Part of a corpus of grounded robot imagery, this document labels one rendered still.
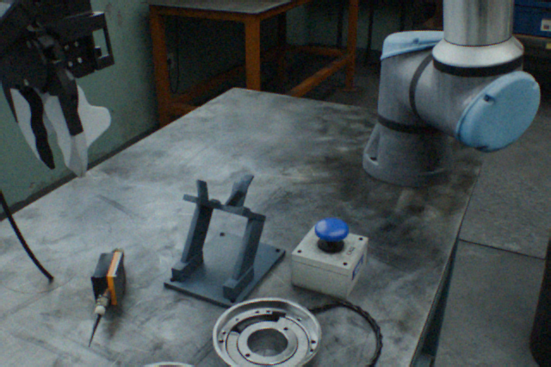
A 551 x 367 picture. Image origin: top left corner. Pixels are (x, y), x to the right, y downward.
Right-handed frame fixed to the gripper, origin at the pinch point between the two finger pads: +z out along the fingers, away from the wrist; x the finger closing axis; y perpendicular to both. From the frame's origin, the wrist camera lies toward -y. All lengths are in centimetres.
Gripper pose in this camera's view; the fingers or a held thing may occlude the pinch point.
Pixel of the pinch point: (58, 164)
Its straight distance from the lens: 59.5
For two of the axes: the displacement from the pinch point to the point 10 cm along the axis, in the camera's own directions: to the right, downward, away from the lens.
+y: 5.2, -4.4, 7.3
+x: -8.5, -1.9, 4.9
